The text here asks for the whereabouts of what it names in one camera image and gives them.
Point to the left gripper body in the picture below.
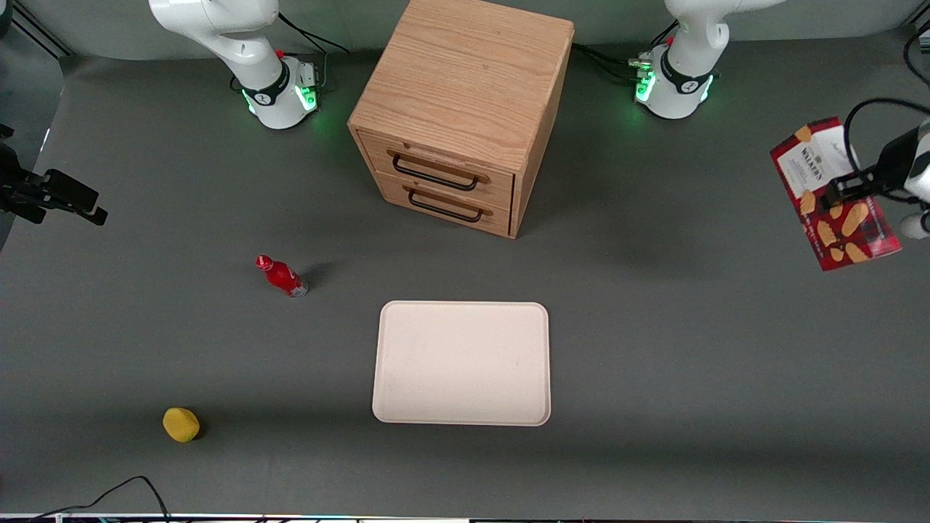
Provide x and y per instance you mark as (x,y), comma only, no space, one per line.
(891,161)

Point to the red cookie box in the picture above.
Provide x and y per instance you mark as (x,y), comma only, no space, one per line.
(806,167)

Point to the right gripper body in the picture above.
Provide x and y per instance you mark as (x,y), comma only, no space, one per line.
(16,190)

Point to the small red bottle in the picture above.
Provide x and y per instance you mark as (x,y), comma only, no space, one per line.
(283,277)

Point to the wooden drawer cabinet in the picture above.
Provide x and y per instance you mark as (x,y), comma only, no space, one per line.
(465,73)

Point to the beige rectangular tray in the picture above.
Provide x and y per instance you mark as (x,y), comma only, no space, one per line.
(461,363)

